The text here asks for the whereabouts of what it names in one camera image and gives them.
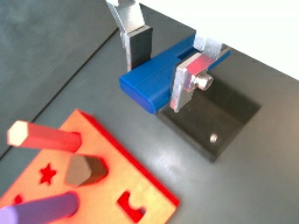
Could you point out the black curved regrasp stand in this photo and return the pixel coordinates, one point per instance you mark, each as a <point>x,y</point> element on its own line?
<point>211,119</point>

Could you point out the blue square-circle object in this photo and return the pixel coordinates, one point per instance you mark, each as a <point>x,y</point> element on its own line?
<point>148,83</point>

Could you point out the purple round peg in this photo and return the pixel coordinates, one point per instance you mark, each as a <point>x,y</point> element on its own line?
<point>40,211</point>

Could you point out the red hexagonal peg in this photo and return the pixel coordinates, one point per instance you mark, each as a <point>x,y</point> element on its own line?
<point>31,135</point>

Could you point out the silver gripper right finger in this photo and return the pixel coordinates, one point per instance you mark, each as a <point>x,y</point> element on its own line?
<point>191,72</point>

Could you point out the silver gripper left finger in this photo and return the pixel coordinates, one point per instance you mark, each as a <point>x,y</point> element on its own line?
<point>135,32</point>

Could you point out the red fixture block with holes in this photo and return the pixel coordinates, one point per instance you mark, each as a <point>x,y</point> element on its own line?
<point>127,197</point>

